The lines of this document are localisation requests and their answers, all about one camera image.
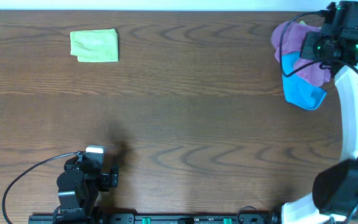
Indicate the purple cloth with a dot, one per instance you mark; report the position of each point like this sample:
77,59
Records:
292,42

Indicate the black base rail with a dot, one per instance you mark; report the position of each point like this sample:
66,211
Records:
128,218

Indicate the blue cloth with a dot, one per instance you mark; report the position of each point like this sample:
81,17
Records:
299,92

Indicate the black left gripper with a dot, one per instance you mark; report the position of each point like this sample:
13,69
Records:
112,177

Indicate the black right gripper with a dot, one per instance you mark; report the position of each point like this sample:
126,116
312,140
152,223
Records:
308,40

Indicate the folded green cloth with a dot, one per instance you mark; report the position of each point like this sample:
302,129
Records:
95,46

